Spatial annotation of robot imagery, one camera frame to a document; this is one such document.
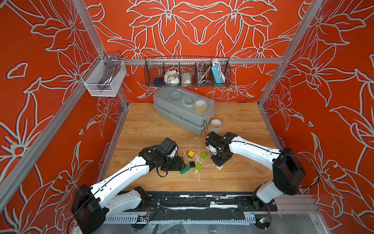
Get dark green lego brick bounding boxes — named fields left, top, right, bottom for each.
left=180, top=165, right=191, bottom=175

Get yellow lego brick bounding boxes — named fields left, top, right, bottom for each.
left=187, top=150, right=195, bottom=159

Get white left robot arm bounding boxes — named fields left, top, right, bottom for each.
left=71, top=139, right=179, bottom=234

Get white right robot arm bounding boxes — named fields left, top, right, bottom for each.
left=206, top=131, right=306, bottom=210

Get lime lego brick upper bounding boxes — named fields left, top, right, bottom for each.
left=201, top=152, right=208, bottom=159

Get lime lego brick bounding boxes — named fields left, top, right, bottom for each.
left=195, top=164, right=202, bottom=171
left=201, top=152, right=208, bottom=159

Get lime lego brick lower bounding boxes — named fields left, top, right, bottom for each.
left=195, top=164, right=202, bottom=171

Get clear tape roll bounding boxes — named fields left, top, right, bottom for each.
left=209, top=119, right=223, bottom=133

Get yellow tape roll in box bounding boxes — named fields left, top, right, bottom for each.
left=194, top=100, right=208, bottom=115

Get grey plastic storage box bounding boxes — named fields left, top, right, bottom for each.
left=153, top=87, right=215, bottom=136

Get blue white box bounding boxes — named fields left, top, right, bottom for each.
left=211, top=58, right=226, bottom=87

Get metal tongs in basket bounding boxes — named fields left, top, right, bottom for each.
left=197, top=62, right=211, bottom=87

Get dark round object in basket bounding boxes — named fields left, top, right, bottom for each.
left=153, top=77, right=164, bottom=87

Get white crumpled cloth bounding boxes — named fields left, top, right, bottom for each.
left=164, top=70, right=180, bottom=85

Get aluminium rear crossbar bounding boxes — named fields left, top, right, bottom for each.
left=122, top=57, right=284, bottom=66

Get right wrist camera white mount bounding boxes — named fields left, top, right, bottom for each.
left=206, top=131, right=222, bottom=155

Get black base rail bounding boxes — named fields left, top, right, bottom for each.
left=122, top=191, right=278, bottom=221

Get white slotted cable duct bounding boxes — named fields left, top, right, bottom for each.
left=104, top=213, right=256, bottom=225

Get black wire basket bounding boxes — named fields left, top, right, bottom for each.
left=144, top=56, right=232, bottom=88

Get clear acrylic wall bin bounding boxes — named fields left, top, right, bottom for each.
left=81, top=59, right=127, bottom=97

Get aluminium frame post right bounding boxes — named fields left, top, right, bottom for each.
left=258, top=0, right=323, bottom=110

